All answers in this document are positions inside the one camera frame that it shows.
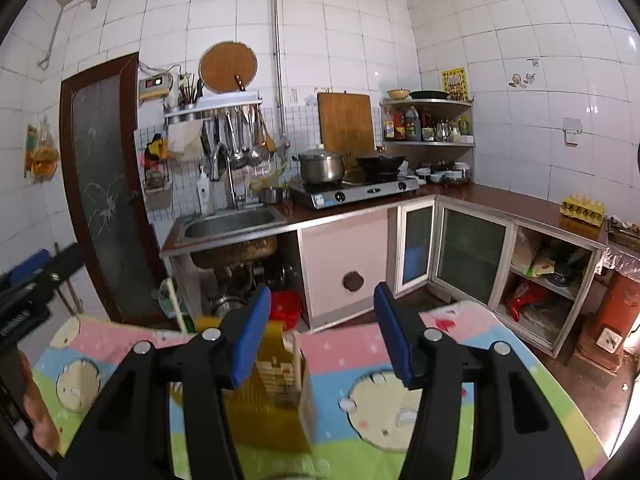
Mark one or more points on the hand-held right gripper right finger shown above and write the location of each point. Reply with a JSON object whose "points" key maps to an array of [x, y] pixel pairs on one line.
{"points": [[395, 335]]}

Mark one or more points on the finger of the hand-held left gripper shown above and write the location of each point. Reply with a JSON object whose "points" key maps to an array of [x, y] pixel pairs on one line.
{"points": [[27, 266], [62, 265]]}

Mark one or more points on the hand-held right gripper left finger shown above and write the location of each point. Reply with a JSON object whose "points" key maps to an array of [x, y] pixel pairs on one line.
{"points": [[250, 335]]}

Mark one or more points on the yellow perforated utensil holder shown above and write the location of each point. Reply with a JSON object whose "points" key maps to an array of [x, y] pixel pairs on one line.
{"points": [[272, 410]]}

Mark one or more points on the person's left hand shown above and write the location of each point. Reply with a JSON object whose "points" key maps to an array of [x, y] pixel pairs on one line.
{"points": [[37, 410]]}

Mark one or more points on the red bucket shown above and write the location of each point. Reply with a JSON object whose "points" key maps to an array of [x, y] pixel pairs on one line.
{"points": [[286, 310]]}

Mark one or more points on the printed cartoon blanket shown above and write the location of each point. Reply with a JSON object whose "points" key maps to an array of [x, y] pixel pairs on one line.
{"points": [[350, 355]]}

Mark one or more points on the pale wooden chopstick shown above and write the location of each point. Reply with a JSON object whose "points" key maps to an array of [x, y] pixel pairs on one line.
{"points": [[177, 310]]}

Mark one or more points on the dark wooden glass door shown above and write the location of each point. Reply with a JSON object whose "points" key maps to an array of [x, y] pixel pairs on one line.
{"points": [[107, 185]]}

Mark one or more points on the kitchen counter cabinet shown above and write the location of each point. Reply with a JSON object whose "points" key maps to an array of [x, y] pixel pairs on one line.
{"points": [[345, 255]]}

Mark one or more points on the stainless steel sink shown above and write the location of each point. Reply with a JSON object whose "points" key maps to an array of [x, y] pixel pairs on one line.
{"points": [[230, 225]]}

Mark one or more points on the hanging yellow bag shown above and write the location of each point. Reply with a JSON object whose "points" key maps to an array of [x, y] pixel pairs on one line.
{"points": [[42, 155]]}

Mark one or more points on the small steel cup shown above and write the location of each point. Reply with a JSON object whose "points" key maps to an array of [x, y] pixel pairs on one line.
{"points": [[271, 195]]}

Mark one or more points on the steel gas stove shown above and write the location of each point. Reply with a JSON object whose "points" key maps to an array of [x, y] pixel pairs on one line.
{"points": [[350, 192]]}

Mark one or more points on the white soap bottle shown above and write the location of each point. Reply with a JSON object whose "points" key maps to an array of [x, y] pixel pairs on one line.
{"points": [[203, 192]]}

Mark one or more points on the group of bowls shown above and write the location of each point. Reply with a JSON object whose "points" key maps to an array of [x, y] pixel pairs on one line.
{"points": [[445, 172]]}

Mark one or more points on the black wok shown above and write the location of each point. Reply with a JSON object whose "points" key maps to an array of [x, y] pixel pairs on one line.
{"points": [[380, 164]]}

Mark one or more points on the chrome faucet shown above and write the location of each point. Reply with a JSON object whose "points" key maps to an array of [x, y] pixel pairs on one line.
{"points": [[222, 160]]}

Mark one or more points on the steel pot with lid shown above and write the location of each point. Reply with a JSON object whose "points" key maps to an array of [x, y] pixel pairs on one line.
{"points": [[322, 167]]}

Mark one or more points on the row of hanging ladles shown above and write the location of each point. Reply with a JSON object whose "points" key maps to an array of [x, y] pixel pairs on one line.
{"points": [[240, 140]]}

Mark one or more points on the row of sauce bottles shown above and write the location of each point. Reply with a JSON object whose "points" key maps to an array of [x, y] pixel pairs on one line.
{"points": [[412, 127]]}

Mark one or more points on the steel chopstick cup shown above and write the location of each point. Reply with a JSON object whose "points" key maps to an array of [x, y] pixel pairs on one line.
{"points": [[189, 95]]}

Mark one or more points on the rectangular wooden cutting board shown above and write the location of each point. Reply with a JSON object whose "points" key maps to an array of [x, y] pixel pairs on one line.
{"points": [[346, 120]]}

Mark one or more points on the yellow egg tray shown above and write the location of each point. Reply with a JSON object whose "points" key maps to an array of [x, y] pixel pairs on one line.
{"points": [[582, 210]]}

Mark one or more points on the white corner shelf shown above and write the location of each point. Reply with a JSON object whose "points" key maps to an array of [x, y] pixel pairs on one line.
{"points": [[430, 103]]}

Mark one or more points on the foil covered ledge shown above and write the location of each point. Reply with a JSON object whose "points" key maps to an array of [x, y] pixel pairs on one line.
{"points": [[622, 260]]}

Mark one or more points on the yellow bowl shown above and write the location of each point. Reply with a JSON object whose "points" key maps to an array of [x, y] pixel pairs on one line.
{"points": [[398, 94]]}

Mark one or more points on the black pan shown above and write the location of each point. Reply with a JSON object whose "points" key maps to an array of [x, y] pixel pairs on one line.
{"points": [[429, 94]]}

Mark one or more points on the round bamboo board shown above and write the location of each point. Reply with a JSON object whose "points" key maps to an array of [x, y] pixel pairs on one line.
{"points": [[227, 67]]}

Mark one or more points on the grey wall control box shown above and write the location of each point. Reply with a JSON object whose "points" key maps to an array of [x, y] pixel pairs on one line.
{"points": [[154, 87]]}

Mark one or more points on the white wall rack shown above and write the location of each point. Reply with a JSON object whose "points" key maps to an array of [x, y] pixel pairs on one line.
{"points": [[215, 107]]}

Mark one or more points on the yellow wall poster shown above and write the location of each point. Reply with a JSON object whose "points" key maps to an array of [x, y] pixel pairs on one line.
{"points": [[455, 84]]}

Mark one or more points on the white wall switch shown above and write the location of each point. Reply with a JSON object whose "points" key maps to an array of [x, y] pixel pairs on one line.
{"points": [[572, 130]]}

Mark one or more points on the metal wall pipe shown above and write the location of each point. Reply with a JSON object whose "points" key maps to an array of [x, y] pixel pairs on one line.
{"points": [[276, 50]]}

